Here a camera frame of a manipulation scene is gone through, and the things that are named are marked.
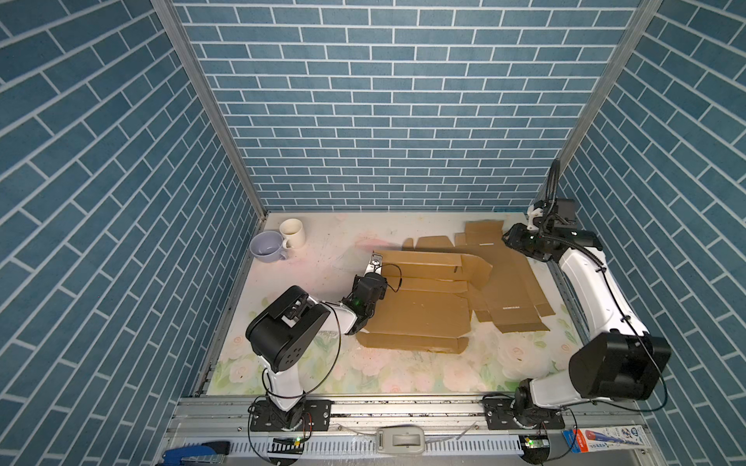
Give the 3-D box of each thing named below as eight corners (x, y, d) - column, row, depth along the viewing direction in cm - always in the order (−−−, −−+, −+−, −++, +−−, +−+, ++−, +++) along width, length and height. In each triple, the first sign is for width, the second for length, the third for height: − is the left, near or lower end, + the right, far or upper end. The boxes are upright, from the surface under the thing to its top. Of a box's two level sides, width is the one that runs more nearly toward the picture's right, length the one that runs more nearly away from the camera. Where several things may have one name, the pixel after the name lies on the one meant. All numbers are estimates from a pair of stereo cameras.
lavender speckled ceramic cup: (252, 264, 105) (245, 253, 100) (260, 242, 112) (254, 231, 107) (285, 264, 106) (280, 253, 100) (291, 242, 112) (287, 231, 107)
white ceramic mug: (287, 255, 107) (281, 241, 101) (284, 235, 114) (278, 220, 107) (307, 250, 109) (302, 235, 103) (303, 231, 115) (298, 216, 109)
